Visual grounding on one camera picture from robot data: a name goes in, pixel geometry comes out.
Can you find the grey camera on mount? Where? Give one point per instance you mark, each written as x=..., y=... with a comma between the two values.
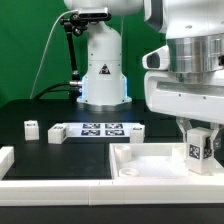
x=93, y=13

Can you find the AprilTag marker sheet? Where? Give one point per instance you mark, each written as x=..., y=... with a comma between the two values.
x=100, y=129

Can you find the white U-shaped obstacle fence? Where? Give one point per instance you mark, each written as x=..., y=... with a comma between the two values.
x=195, y=189

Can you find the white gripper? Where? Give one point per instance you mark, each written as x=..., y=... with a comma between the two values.
x=204, y=102

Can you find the white square tabletop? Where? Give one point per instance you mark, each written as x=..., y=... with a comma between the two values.
x=148, y=160

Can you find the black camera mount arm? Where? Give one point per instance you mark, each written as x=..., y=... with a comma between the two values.
x=71, y=43

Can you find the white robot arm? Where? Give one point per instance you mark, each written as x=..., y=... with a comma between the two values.
x=185, y=77

